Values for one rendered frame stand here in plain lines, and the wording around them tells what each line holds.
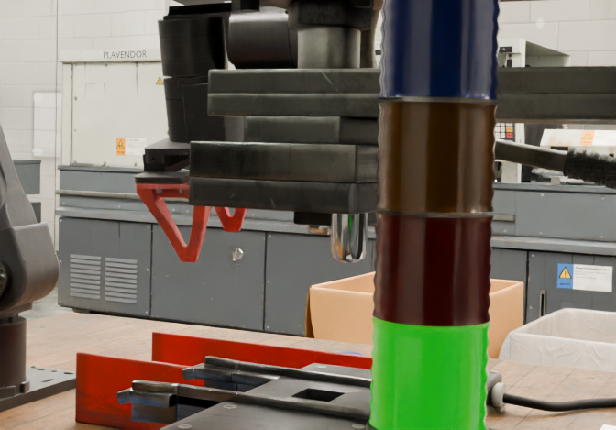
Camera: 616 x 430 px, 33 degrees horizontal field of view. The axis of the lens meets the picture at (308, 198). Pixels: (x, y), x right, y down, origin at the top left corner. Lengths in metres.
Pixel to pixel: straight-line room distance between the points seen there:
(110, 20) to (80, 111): 2.53
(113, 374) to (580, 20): 6.51
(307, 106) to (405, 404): 0.29
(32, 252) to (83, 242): 5.66
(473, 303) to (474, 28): 0.08
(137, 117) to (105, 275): 0.99
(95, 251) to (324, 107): 6.00
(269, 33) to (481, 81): 0.55
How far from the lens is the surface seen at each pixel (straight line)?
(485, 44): 0.33
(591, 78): 0.54
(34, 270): 0.95
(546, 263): 5.22
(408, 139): 0.32
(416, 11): 0.32
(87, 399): 0.91
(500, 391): 0.97
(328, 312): 3.05
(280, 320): 5.85
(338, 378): 0.69
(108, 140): 6.50
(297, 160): 0.55
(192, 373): 0.73
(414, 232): 0.32
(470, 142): 0.32
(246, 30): 0.87
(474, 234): 0.33
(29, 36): 9.66
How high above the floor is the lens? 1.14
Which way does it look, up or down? 3 degrees down
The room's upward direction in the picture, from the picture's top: 1 degrees clockwise
